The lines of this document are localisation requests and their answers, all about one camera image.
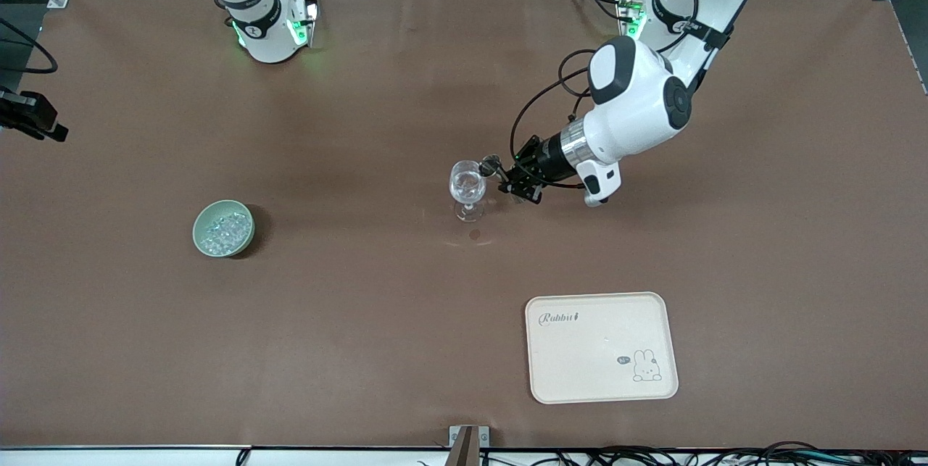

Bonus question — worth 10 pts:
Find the clear stemmed wine glass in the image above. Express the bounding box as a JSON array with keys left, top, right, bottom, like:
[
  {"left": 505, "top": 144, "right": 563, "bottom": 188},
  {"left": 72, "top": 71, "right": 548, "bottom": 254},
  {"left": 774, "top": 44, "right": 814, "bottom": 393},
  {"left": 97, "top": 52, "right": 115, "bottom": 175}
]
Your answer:
[{"left": 449, "top": 159, "right": 488, "bottom": 223}]

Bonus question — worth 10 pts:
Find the pile of clear ice cubes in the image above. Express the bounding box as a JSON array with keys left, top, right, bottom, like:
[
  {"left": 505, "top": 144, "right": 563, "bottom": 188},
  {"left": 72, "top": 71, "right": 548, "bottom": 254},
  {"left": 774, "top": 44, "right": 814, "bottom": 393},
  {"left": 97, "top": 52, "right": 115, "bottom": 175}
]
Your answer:
[{"left": 201, "top": 212, "right": 251, "bottom": 255}]

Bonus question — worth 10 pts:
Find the cream rabbit print tray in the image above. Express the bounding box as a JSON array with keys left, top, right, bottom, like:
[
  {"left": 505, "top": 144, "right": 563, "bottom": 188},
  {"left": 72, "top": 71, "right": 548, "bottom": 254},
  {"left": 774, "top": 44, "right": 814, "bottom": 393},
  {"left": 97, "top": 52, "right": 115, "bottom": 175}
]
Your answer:
[{"left": 524, "top": 291, "right": 680, "bottom": 405}]

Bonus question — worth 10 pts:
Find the pale green ceramic bowl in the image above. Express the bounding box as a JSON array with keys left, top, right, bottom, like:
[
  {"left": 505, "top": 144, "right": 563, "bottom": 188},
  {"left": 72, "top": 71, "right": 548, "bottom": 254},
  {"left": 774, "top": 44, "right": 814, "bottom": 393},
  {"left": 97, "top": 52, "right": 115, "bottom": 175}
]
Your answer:
[{"left": 192, "top": 199, "right": 256, "bottom": 258}]

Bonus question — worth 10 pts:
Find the brown table cover mat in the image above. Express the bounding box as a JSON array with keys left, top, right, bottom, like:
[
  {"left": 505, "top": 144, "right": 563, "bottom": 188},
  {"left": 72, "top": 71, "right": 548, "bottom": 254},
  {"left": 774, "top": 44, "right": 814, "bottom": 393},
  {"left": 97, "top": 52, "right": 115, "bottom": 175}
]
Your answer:
[{"left": 0, "top": 0, "right": 928, "bottom": 450}]

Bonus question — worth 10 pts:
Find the grey metal table bracket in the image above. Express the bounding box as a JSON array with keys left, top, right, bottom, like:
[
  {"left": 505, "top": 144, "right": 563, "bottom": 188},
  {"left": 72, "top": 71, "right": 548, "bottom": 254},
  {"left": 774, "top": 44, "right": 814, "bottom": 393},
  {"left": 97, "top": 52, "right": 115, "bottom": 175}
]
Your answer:
[{"left": 449, "top": 425, "right": 491, "bottom": 446}]

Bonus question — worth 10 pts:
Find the brown upright post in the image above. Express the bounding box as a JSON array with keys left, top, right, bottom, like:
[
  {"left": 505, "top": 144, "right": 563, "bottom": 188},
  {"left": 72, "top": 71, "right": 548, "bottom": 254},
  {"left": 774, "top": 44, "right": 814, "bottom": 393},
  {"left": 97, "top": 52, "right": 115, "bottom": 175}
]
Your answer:
[{"left": 449, "top": 428, "right": 479, "bottom": 466}]

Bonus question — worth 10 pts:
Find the tangled black cable bundle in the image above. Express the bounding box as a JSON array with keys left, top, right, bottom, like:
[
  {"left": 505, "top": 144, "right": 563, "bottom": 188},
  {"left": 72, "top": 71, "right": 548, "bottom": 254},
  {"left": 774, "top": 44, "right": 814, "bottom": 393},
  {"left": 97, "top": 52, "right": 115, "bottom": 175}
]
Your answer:
[{"left": 417, "top": 441, "right": 928, "bottom": 466}]

